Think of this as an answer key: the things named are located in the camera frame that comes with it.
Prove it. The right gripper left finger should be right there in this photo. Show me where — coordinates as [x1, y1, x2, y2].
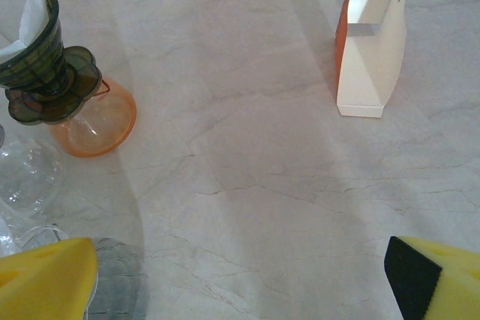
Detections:
[0, 237, 100, 320]

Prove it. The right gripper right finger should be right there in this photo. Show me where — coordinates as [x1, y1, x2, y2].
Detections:
[383, 235, 480, 320]

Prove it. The clear glass cup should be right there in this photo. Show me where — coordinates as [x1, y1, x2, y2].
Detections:
[0, 196, 71, 257]

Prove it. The clear glass server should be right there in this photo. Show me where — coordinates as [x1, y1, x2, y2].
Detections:
[0, 135, 68, 220]

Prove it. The orange glass pitcher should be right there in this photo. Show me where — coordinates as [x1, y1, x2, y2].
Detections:
[47, 74, 138, 159]

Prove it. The green plastic dripper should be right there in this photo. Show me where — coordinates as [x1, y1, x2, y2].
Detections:
[0, 0, 104, 126]

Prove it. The white paper coffee filter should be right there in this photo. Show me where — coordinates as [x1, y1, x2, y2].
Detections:
[0, 0, 50, 62]

